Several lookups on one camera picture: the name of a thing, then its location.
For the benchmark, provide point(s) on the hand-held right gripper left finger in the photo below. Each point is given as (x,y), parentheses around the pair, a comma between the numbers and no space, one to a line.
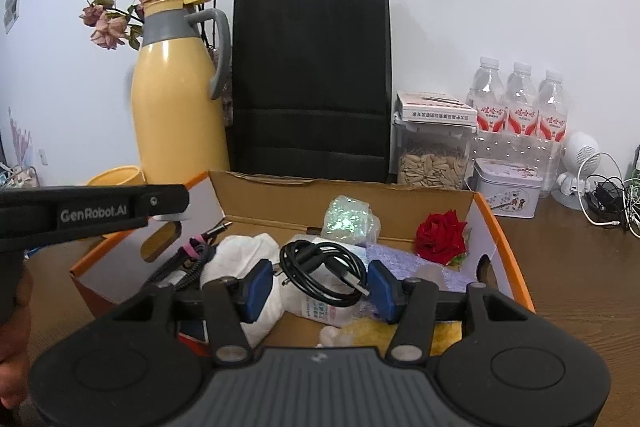
(257,292)

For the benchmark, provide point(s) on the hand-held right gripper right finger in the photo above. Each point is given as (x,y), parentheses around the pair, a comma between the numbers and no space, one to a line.
(382,292)

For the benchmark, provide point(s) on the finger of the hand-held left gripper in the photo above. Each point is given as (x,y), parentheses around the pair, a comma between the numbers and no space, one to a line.
(167,202)

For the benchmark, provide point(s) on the purple cloth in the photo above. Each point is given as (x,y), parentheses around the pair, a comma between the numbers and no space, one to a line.
(395,257)

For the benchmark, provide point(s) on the white face mask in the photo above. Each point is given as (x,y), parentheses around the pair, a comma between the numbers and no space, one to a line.
(235,257)

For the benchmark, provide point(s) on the yellow cloth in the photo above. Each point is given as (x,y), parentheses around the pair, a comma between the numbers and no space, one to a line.
(365,334)

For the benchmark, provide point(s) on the white plastic bottle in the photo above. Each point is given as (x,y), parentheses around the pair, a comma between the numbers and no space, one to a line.
(320,309)

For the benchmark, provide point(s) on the red rose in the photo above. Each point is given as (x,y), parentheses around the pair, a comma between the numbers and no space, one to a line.
(442,237)

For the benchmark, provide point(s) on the iridescent plastic wrap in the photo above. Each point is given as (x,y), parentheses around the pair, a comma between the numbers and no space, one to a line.
(345,219)

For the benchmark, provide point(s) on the red cardboard box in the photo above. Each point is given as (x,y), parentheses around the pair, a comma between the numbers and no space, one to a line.
(270,202)

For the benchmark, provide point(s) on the person's left hand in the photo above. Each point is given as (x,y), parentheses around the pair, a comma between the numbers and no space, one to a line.
(15,357)

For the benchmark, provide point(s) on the yellow mug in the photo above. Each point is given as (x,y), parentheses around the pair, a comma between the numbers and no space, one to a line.
(117,177)

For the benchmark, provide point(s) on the purple paper decoration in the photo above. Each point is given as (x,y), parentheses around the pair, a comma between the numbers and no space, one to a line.
(20,137)

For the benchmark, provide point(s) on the yellow thermos jug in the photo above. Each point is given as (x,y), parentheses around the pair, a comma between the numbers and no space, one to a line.
(175,107)

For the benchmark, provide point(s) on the clear seed container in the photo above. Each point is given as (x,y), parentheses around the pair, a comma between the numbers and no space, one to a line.
(432,162)

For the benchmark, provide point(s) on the printed tin box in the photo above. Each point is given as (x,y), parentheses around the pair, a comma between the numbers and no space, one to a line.
(507,189)

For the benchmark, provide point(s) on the flat white paper box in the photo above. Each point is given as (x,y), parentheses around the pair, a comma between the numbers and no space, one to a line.
(435,107)

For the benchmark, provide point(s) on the black paper bag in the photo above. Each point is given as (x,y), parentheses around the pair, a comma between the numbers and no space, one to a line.
(310,72)

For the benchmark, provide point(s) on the clear water bottle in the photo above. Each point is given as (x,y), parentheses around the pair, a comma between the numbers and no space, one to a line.
(487,92)
(552,104)
(521,97)

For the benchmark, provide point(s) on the white wall socket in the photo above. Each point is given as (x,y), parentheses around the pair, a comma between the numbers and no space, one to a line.
(43,156)

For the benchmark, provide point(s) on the wall poster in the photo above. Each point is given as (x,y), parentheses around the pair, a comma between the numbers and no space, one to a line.
(13,2)

